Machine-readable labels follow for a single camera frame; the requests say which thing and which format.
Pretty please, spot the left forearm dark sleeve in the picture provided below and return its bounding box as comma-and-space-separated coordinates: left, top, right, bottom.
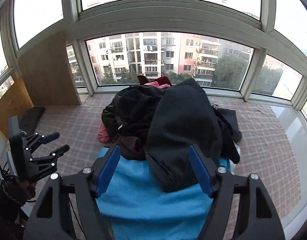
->
0, 180, 26, 239

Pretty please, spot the black clothes pile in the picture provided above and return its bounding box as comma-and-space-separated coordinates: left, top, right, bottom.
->
102, 79, 242, 193

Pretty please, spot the left hand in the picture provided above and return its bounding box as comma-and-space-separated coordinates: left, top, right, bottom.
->
19, 181, 37, 200

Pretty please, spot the black flat pad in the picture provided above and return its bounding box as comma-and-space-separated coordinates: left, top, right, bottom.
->
19, 107, 46, 136

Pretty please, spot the pine wood slat board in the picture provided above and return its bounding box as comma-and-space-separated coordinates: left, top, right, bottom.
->
0, 77, 34, 138

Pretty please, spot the pink plaid table cloth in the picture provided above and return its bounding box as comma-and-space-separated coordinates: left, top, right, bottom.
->
0, 93, 302, 240

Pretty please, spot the pink garment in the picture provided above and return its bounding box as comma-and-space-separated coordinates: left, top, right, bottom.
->
98, 123, 110, 144

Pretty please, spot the light wooden cabinet panel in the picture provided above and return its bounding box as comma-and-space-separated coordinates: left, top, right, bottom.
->
17, 32, 81, 106

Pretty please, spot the light blue garment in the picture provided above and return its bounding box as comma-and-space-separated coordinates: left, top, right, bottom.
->
96, 157, 213, 239

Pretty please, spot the dark red garment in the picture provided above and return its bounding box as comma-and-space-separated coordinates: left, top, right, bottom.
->
137, 75, 172, 86

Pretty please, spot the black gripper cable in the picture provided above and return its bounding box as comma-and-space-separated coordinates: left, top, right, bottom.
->
0, 155, 38, 204

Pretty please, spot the white window frame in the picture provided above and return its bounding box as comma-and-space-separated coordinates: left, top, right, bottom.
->
0, 0, 307, 121

